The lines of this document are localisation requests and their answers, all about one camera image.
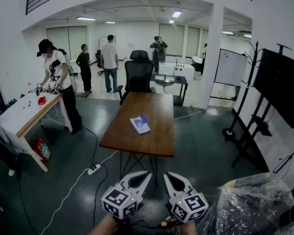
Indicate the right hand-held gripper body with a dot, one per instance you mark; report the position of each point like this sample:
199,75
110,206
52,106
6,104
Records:
183,199

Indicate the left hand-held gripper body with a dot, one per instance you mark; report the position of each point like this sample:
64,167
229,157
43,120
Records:
131,192

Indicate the blue and white packet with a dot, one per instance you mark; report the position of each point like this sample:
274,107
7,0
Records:
142,127

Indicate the person's right forearm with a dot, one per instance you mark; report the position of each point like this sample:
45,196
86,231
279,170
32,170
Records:
188,229

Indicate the person's left forearm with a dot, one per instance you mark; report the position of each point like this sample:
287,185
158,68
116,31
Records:
104,226

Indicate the black metal table legs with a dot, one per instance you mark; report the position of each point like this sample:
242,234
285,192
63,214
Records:
155,168

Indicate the white power strip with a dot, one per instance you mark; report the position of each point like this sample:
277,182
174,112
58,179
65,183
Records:
94,169

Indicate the plastic wrapped furniture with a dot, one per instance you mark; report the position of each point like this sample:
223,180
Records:
250,209

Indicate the colourful red toy box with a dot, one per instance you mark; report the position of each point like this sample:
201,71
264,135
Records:
42,149

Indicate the black television stand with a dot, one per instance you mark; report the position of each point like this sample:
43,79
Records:
256,128

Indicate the black tripod stand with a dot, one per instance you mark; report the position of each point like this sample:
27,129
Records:
289,157

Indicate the black mesh office chair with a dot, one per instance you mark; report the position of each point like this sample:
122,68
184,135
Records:
138,77

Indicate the black table with sink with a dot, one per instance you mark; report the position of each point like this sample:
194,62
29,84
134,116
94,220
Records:
171,81

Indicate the white counter cabinet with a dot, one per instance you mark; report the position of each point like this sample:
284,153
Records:
183,70

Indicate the black coat rack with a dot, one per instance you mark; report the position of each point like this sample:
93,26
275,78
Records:
250,82

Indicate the small black office chair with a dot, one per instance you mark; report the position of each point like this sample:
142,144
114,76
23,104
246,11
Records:
99,60

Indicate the white table with wooden edge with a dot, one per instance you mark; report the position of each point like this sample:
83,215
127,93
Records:
19,114

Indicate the small white side table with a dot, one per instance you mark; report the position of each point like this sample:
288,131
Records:
74,66

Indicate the round white table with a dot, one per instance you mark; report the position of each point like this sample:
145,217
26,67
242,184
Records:
197,60

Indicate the white whiteboard on stand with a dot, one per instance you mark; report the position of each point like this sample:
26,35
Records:
230,67

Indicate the black television screen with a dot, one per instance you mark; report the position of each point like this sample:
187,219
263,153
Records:
281,84

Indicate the ceiling light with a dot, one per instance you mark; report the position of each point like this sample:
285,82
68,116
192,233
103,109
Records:
85,18
177,14

